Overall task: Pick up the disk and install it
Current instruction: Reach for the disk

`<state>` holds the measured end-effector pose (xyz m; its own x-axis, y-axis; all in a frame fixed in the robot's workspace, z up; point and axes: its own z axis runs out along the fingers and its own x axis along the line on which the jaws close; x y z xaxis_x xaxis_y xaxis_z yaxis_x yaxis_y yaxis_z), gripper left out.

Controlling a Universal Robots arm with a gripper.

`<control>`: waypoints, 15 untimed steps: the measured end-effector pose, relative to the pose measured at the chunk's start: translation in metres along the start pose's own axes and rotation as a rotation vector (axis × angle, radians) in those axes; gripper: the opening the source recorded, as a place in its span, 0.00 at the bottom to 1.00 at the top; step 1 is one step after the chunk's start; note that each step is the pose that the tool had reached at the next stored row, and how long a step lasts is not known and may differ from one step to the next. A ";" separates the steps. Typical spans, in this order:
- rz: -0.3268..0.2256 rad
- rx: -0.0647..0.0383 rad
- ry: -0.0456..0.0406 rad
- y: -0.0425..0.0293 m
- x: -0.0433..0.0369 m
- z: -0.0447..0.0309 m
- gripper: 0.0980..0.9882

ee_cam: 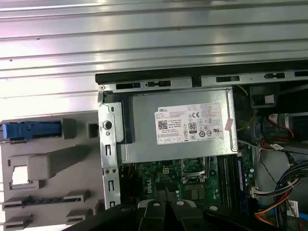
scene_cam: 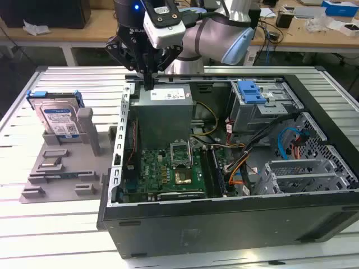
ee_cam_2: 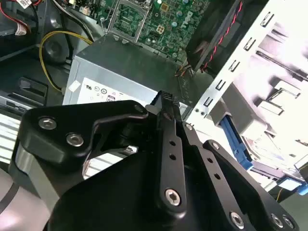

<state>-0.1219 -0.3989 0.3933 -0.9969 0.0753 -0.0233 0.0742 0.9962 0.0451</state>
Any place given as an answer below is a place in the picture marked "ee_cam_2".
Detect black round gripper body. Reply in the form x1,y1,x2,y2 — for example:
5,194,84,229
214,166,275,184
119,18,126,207
48,117,230,231

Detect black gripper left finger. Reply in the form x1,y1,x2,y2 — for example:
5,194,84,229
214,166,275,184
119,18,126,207
20,90,188,214

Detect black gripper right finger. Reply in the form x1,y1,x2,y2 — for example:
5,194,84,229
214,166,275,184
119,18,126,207
182,122,300,231

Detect hard disk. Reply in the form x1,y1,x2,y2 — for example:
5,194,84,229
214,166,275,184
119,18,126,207
218,116,308,197

